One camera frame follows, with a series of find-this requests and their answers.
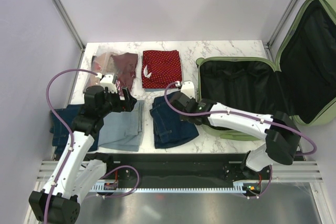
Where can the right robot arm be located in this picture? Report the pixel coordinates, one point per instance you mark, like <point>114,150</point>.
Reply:
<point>281,137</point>

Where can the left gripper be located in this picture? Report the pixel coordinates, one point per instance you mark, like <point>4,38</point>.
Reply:
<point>123,105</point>

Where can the left aluminium frame post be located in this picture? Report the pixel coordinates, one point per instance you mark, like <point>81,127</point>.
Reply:
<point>69,24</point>

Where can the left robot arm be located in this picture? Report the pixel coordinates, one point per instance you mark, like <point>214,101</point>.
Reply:
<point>60,199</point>

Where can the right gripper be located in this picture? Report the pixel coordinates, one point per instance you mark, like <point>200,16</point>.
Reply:
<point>182,117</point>

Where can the light blue jeans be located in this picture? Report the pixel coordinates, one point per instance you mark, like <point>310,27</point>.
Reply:
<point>123,131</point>

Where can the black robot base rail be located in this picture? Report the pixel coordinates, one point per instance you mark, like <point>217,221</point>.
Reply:
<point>177,171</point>

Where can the red polka dot garment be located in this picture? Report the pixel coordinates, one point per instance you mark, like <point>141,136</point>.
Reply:
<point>159,68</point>

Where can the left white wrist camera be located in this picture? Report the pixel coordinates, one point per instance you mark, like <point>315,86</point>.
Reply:
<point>107,81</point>

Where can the clear bag with maroon clothes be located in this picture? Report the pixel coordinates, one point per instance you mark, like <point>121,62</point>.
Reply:
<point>120,64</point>

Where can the green open suitcase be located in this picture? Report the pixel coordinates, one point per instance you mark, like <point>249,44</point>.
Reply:
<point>300,82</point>

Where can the aluminium frame post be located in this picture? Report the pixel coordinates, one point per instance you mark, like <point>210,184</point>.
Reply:
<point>286,14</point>
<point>69,24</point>

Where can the dark blue jeans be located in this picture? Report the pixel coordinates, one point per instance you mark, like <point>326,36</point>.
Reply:
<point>169,131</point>
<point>59,131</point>

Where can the right aluminium frame post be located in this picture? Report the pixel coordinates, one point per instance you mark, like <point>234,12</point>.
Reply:
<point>286,14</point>

